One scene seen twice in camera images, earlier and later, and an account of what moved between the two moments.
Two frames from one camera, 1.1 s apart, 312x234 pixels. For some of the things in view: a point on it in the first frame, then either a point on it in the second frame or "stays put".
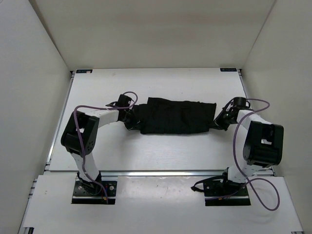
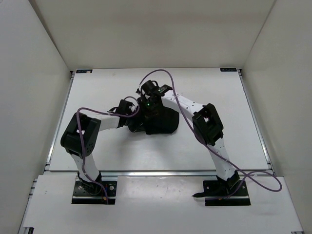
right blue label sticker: (228, 69) stays put
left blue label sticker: (84, 71) stays put
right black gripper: (218, 125) → (145, 113)
